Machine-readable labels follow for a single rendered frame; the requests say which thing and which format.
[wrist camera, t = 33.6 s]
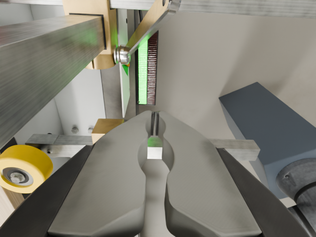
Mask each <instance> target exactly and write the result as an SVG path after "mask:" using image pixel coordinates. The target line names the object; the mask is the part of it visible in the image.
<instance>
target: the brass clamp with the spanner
mask: <svg viewBox="0 0 316 237"><path fill-rule="evenodd" d="M62 2H63V9H64V14H65V16H66V15H88V16H102V18H103V32H104V41H105V49H104V50H103V51H102V52H101V53H100V54H99V55H98V56H97V57H96V58H95V59H94V60H92V61H91V62H90V63H89V64H88V65H87V66H86V67H85V68H86V69H92V70H93V69H94V68H95V70H101V69H108V68H111V67H113V66H115V65H116V63H115V59H114V47H115V45H117V46H118V34H117V19H116V9H115V8H110V0H62Z"/></svg>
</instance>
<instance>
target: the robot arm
mask: <svg viewBox="0 0 316 237"><path fill-rule="evenodd" d="M154 122H155V133H156V136H158V137H159V139H160V140H161V141H162V143H163V146H162V161H163V162H164V163H165V164H166V166H167V167H168V169H169V171H170V172H169V174H168V175H167V178H166V191H165V201H164V207H165V217H166V227H167V229H168V231H169V232H170V233H171V234H172V235H174V236H175V237H316V158H305V159H300V160H297V161H295V162H292V163H290V164H289V165H287V166H286V167H284V168H283V169H282V170H281V171H280V172H279V174H278V175H277V177H276V184H277V186H278V188H279V189H280V190H281V191H282V192H283V193H284V194H285V195H287V196H288V197H289V198H291V199H292V200H293V201H294V202H295V203H296V205H294V206H291V207H288V208H287V207H286V206H285V205H284V204H283V203H282V202H281V201H280V200H279V199H278V198H277V197H276V196H275V195H274V194H273V193H272V192H271V191H270V190H269V189H268V188H267V187H266V186H264V185H263V184H262V183H261V182H260V181H259V180H258V179H257V178H256V177H255V176H254V175H252V174H251V173H250V172H249V171H248V170H247V169H246V168H245V167H244V166H243V165H242V164H240V163H239V162H238V161H237V160H236V159H235V158H234V157H233V156H232V155H231V154H230V153H228V152H227V151H226V150H225V149H224V148H217V147H216V146H215V145H213V144H212V143H211V142H210V141H209V140H208V139H207V138H206V137H204V136H203V135H202V134H201V133H200V132H198V131H197V130H196V129H194V128H192V127H190V126H189V125H187V124H185V123H184V122H182V121H180V120H179V119H177V118H175V117H174V116H172V115H170V114H169V113H167V112H165V111H157V112H153V111H144V112H142V113H141V114H139V115H137V116H135V117H133V118H131V119H129V120H128V121H126V122H124V123H122V124H120V125H118V126H117V127H115V128H113V129H112V130H110V131H109V132H107V133H106V134H105V135H103V136H102V137H101V138H100V139H99V140H97V141H96V142H95V143H94V144H93V145H85V146H84V147H83V148H82V149H81V150H80V151H78V152H77V153H76V154H75V155H74V156H73V157H72V158H71V159H69V160H68V161H67V162H66V163H65V164H64V165H62V166H61V167H60V168H59V169H58V170H57V171H56V172H54V173H53V174H52V175H51V176H50V177H49V178H47V179H46V180H45V181H44V182H43V183H42V184H41V185H40V186H39V187H38V188H36V189H35V190H34V191H33V192H32V193H31V194H30V195H29V196H28V197H27V198H26V199H25V200H24V201H23V202H22V203H21V204H20V205H19V206H18V207H17V208H16V209H15V210H14V211H13V213H12V214H11V215H10V216H9V217H8V218H7V219H6V220H5V222H4V223H3V224H2V225H1V227H0V237H135V236H136V235H138V234H139V233H140V232H141V231H142V229H143V226H144V216H145V201H146V176H145V174H144V172H143V171H142V170H141V167H142V165H143V164H144V163H145V162H146V160H147V158H148V139H149V138H150V137H151V135H153V131H154Z"/></svg>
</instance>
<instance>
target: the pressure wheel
mask: <svg viewBox="0 0 316 237"><path fill-rule="evenodd" d="M52 171H53V163H52V160H51V159H50V158H49V156H48V155H47V154H46V153H44V152H43V151H42V150H41V149H38V148H35V147H32V146H29V145H14V146H11V147H9V148H7V149H6V150H5V151H4V152H3V153H2V154H1V155H0V186H2V187H4V188H6V189H8V190H11V191H14V192H18V193H32V192H33V191H34V190H35V189H36V188H38V187H39V186H40V185H41V184H42V183H43V182H44V181H45V180H46V179H47V178H49V177H50V175H51V173H52Z"/></svg>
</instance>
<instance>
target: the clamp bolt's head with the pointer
mask: <svg viewBox="0 0 316 237"><path fill-rule="evenodd" d="M119 47H120V46H117V45H115V47H114V59H115V63H116V64H117V63H118V62H120V60H119ZM130 60H131V55H130V56H129V57H128V62H130ZM126 66H127V67H129V66H130V63H129V64H126Z"/></svg>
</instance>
